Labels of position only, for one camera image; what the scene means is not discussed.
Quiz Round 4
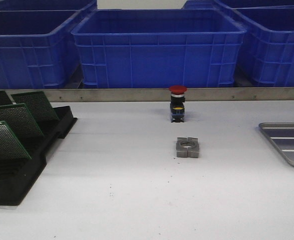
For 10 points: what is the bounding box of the green perforated board front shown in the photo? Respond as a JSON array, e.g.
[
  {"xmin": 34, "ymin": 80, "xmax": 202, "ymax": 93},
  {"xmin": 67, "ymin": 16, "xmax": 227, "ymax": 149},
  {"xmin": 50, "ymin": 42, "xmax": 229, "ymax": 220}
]
[{"xmin": 0, "ymin": 121, "xmax": 31, "ymax": 161}]

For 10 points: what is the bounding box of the green perforated board rear right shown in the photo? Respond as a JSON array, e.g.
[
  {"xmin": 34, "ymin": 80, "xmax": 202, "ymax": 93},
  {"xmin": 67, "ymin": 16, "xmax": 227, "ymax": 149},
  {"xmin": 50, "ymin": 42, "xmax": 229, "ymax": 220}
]
[{"xmin": 11, "ymin": 91, "xmax": 59, "ymax": 122}]

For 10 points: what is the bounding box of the green perforated board middle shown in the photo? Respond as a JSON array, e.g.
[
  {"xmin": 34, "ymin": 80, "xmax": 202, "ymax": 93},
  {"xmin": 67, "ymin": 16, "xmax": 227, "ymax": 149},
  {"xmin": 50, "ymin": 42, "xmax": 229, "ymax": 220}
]
[{"xmin": 0, "ymin": 103, "xmax": 44, "ymax": 139}]

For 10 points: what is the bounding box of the silver metal tray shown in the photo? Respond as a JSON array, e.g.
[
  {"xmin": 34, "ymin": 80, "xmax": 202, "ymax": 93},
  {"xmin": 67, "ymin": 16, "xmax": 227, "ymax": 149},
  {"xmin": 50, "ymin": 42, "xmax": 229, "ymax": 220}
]
[{"xmin": 258, "ymin": 122, "xmax": 294, "ymax": 167}]

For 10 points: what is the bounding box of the black slotted board rack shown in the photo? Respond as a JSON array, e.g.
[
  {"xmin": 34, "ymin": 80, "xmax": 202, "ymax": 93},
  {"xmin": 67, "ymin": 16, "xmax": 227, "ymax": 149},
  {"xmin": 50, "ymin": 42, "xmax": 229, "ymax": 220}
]
[{"xmin": 0, "ymin": 106, "xmax": 77, "ymax": 206}]

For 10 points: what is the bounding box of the red emergency stop button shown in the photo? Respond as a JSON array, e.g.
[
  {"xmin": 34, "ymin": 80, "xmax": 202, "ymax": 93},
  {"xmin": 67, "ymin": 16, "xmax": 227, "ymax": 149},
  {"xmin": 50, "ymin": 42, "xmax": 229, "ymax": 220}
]
[{"xmin": 169, "ymin": 85, "xmax": 187, "ymax": 123}]

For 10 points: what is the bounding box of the grey metal clamp block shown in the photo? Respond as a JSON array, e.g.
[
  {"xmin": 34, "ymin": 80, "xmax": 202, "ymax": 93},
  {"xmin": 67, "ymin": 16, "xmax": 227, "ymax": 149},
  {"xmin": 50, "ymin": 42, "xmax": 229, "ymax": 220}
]
[{"xmin": 176, "ymin": 137, "xmax": 200, "ymax": 158}]

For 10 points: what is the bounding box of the blue plastic crate centre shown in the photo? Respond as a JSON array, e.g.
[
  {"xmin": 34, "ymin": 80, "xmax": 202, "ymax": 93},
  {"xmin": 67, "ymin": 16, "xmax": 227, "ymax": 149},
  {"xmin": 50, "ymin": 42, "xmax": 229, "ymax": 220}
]
[{"xmin": 72, "ymin": 9, "xmax": 246, "ymax": 89}]

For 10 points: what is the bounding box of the blue plastic crate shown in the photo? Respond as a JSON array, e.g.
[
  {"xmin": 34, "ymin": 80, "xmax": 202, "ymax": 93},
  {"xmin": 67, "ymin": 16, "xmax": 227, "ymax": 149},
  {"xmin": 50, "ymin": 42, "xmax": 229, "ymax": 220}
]
[
  {"xmin": 233, "ymin": 7, "xmax": 294, "ymax": 87},
  {"xmin": 0, "ymin": 10, "xmax": 82, "ymax": 89},
  {"xmin": 72, "ymin": 9, "xmax": 246, "ymax": 89}
]

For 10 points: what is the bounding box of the blue crate far right back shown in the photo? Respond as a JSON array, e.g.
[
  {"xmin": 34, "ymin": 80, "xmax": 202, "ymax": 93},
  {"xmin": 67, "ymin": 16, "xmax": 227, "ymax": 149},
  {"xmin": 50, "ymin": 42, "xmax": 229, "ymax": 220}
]
[{"xmin": 182, "ymin": 0, "xmax": 294, "ymax": 9}]

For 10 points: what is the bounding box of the blue plastic crate left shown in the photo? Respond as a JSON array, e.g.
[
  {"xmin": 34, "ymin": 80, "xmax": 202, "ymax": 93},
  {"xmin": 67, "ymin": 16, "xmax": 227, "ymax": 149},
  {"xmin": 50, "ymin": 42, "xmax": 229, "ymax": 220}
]
[{"xmin": 0, "ymin": 10, "xmax": 82, "ymax": 89}]

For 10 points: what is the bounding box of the blue plastic crate right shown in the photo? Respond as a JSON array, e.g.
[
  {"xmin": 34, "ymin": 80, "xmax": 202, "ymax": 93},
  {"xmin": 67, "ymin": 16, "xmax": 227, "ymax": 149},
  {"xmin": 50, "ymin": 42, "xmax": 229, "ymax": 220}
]
[{"xmin": 233, "ymin": 7, "xmax": 294, "ymax": 87}]

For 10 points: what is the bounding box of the blue crate far left back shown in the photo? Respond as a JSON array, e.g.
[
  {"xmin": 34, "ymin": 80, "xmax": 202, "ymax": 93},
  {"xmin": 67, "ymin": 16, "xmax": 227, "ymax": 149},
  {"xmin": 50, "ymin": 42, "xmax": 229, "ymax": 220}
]
[{"xmin": 0, "ymin": 0, "xmax": 97, "ymax": 13}]

